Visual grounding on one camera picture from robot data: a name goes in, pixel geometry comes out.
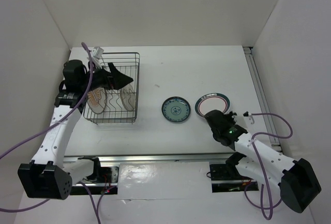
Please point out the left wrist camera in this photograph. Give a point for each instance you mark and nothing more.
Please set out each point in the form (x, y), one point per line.
(96, 55)

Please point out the clear glass plate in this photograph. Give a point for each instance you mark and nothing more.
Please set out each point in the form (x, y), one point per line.
(128, 97)

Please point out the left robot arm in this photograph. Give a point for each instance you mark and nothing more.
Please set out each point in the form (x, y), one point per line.
(45, 176)

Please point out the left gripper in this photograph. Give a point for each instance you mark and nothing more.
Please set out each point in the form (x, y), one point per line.
(116, 78)

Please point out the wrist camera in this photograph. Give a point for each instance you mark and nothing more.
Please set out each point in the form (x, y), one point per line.
(247, 118)
(96, 55)

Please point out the orange sunburst plate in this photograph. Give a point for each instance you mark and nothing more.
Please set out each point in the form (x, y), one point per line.
(97, 100)

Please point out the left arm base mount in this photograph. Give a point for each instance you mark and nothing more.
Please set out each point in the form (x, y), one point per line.
(101, 180)

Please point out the grey wire dish rack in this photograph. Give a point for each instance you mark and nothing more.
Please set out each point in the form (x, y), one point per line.
(127, 63)

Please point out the white plate teal red rim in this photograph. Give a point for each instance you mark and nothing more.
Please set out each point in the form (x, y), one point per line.
(212, 101)

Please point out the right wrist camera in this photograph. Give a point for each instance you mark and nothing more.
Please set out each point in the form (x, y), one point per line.
(247, 118)

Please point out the aluminium rail frame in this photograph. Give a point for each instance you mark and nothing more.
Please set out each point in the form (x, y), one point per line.
(186, 71)

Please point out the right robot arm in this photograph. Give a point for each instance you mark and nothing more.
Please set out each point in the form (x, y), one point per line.
(295, 180)

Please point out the blue floral plate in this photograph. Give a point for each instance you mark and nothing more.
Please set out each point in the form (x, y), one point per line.
(176, 109)

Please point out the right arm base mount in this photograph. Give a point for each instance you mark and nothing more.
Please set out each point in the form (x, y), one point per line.
(224, 178)

